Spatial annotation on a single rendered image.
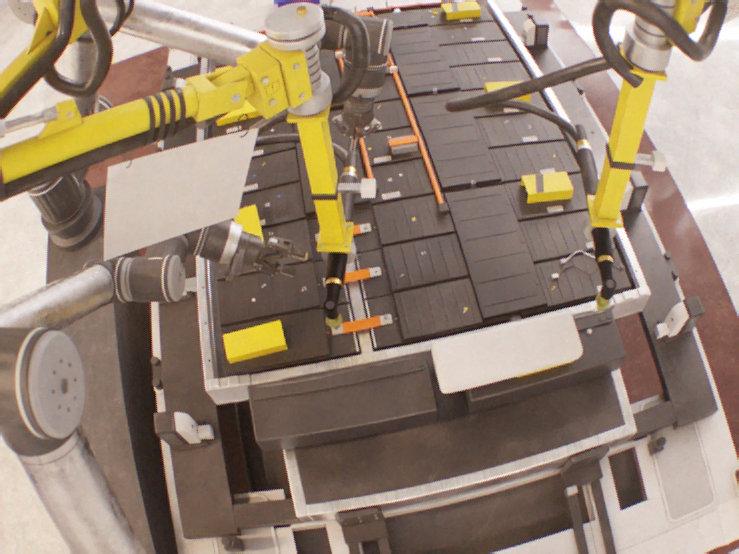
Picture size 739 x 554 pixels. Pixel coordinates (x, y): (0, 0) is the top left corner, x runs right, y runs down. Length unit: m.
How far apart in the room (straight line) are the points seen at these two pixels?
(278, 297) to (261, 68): 0.84
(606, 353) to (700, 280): 1.70
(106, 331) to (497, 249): 1.21
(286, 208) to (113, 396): 0.79
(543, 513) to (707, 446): 0.56
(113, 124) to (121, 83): 3.49
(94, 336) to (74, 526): 1.20
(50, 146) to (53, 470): 0.50
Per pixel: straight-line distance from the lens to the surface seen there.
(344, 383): 1.56
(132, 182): 1.18
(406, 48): 2.45
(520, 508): 1.82
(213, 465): 1.81
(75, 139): 1.03
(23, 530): 3.19
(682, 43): 0.98
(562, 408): 1.68
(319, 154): 1.39
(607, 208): 1.43
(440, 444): 1.62
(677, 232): 3.39
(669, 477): 1.89
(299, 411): 1.56
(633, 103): 1.19
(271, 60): 1.15
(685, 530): 1.88
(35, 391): 0.78
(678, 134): 3.92
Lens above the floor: 2.54
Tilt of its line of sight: 60 degrees down
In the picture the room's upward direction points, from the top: 8 degrees counter-clockwise
